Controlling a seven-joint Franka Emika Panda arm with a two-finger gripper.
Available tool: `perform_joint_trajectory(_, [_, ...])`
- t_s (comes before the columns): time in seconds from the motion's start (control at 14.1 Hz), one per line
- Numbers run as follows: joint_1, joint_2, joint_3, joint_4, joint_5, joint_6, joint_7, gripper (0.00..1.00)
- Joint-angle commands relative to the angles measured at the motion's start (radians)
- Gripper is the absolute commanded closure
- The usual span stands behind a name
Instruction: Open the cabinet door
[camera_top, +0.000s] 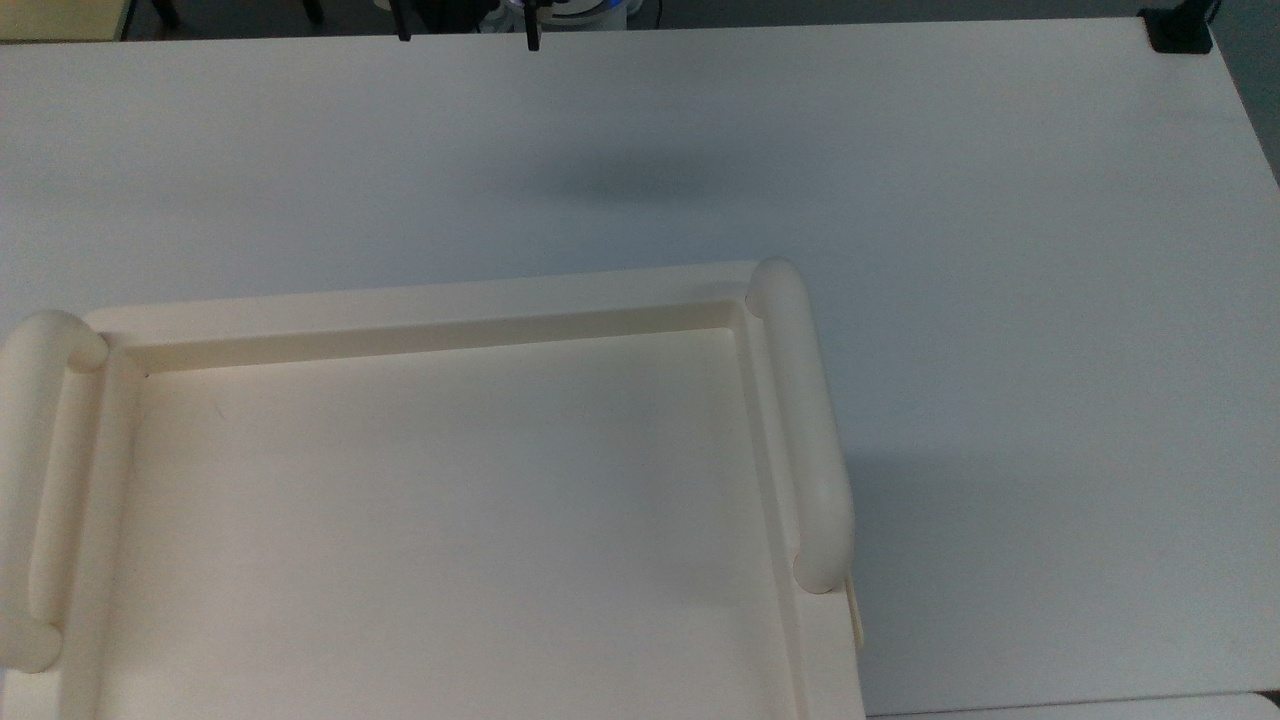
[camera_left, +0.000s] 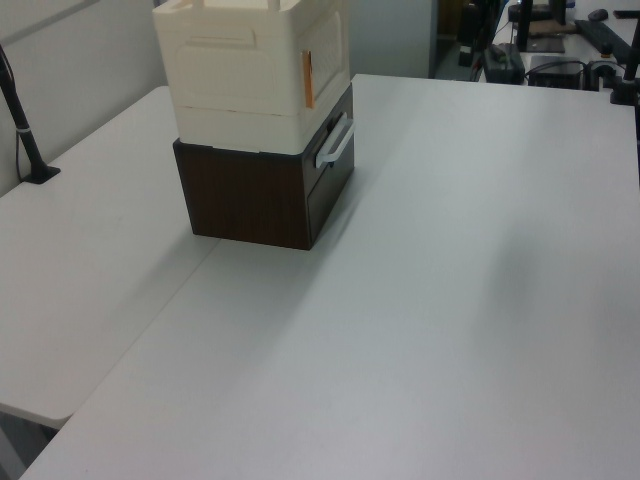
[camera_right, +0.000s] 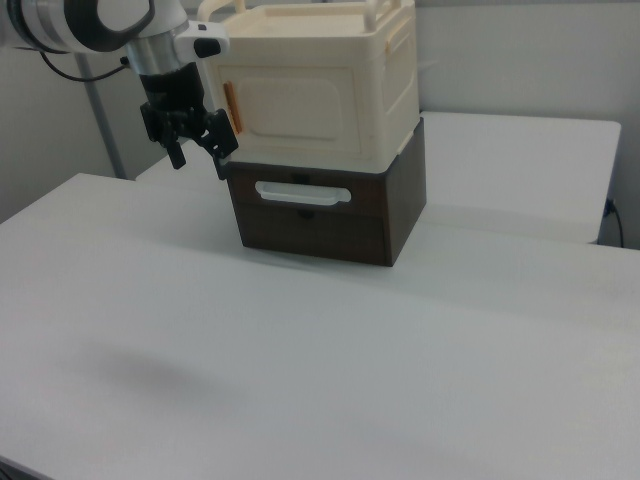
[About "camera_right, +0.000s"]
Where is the dark brown wooden drawer box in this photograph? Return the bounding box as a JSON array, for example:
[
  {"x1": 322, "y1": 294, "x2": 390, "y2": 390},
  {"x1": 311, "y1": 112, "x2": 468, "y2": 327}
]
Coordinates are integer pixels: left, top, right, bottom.
[{"x1": 225, "y1": 115, "x2": 428, "y2": 268}]

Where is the grey metal pole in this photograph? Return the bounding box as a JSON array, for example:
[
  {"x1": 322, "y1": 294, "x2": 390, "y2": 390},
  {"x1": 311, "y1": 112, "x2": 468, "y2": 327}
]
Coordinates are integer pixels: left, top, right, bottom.
[{"x1": 74, "y1": 52, "x2": 127, "y2": 180}]

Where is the black power cable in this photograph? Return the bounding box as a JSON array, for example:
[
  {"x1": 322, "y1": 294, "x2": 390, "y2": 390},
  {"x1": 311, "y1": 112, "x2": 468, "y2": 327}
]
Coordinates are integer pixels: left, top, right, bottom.
[{"x1": 603, "y1": 198, "x2": 627, "y2": 247}]

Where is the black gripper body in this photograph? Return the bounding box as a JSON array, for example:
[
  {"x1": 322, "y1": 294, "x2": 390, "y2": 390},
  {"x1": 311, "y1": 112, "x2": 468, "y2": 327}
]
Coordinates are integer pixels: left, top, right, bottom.
[{"x1": 137, "y1": 62, "x2": 211, "y2": 132}]

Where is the cream cabinet door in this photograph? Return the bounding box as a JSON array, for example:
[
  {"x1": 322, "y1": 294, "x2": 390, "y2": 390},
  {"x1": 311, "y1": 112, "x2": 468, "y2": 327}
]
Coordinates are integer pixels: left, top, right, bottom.
[{"x1": 214, "y1": 63, "x2": 370, "y2": 157}]

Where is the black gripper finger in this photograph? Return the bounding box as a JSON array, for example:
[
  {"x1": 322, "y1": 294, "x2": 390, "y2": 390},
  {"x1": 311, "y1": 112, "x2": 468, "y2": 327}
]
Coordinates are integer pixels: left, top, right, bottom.
[
  {"x1": 139, "y1": 102, "x2": 188, "y2": 170},
  {"x1": 191, "y1": 108, "x2": 240, "y2": 182}
]

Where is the white drawer handle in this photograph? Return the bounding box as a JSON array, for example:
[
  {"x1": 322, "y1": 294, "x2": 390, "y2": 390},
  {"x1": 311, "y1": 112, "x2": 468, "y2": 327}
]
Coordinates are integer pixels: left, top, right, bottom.
[{"x1": 254, "y1": 180, "x2": 353, "y2": 207}]

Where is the cream plastic cabinet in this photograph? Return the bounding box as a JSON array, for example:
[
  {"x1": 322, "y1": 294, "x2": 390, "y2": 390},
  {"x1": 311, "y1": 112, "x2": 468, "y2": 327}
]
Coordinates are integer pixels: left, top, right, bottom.
[{"x1": 198, "y1": 0, "x2": 420, "y2": 175}]

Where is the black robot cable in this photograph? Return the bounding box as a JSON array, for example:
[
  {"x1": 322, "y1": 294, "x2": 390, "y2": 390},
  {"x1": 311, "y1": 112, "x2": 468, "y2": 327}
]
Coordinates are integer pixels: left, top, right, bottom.
[{"x1": 38, "y1": 48, "x2": 132, "y2": 83}]

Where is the orange door handle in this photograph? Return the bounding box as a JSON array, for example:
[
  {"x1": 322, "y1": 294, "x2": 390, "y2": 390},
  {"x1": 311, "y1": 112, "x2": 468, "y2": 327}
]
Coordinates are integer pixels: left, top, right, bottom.
[{"x1": 222, "y1": 81, "x2": 244, "y2": 137}]

